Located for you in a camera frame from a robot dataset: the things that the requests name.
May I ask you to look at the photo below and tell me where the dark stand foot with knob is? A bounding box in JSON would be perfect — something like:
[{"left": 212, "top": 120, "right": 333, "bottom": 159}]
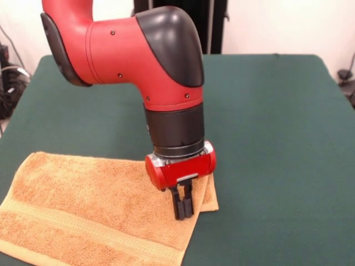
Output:
[
  {"left": 336, "top": 68, "right": 355, "bottom": 109},
  {"left": 0, "top": 41, "right": 32, "bottom": 120}
]

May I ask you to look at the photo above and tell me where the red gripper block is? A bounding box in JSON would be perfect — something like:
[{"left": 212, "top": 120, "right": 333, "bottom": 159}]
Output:
[{"left": 145, "top": 140, "right": 218, "bottom": 221}]

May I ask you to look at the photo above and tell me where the tan terry towel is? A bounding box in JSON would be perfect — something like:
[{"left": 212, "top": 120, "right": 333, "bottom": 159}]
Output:
[{"left": 0, "top": 151, "right": 220, "bottom": 266}]

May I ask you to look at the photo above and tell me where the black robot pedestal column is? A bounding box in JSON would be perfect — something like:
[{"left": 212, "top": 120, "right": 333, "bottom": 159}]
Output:
[{"left": 131, "top": 0, "right": 231, "bottom": 55}]

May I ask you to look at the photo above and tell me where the dark green table cloth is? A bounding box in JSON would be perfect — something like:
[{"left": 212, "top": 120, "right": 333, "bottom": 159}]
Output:
[{"left": 0, "top": 53, "right": 355, "bottom": 266}]

